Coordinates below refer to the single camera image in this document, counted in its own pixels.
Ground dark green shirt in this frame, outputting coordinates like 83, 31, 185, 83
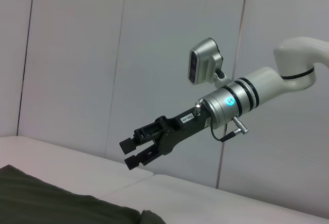
0, 165, 168, 224

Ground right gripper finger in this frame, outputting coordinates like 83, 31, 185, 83
123, 141, 162, 171
119, 121, 162, 156

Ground right arm cable with plug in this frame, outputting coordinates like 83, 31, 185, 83
210, 117, 250, 143

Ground right silver connector post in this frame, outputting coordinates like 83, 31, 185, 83
194, 102, 204, 118

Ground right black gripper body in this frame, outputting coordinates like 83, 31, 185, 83
153, 107, 214, 158

